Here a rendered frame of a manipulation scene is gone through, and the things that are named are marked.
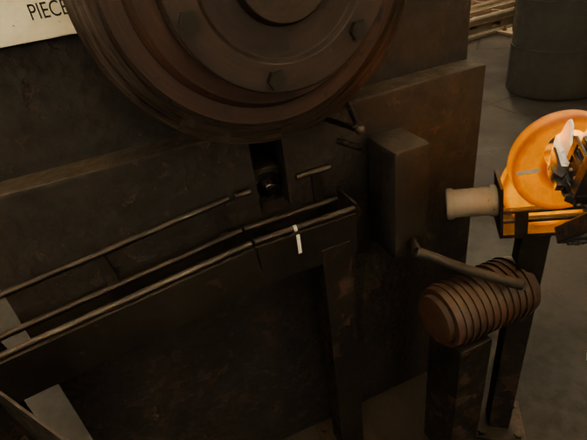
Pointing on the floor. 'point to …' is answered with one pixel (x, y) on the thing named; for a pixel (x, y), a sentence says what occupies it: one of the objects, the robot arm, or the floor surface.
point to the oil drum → (549, 50)
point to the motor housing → (466, 342)
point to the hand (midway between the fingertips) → (566, 135)
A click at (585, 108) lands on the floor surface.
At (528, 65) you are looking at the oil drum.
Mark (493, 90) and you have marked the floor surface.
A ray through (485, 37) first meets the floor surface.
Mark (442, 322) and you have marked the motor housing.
